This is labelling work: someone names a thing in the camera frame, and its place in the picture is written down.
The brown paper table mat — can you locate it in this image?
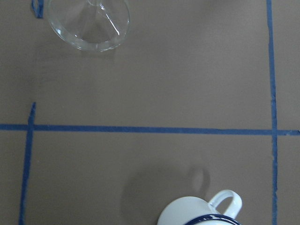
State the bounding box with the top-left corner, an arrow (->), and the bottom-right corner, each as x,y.
0,0 -> 300,225

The white enamel mug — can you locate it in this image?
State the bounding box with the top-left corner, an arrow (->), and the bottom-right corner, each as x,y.
157,190 -> 242,225

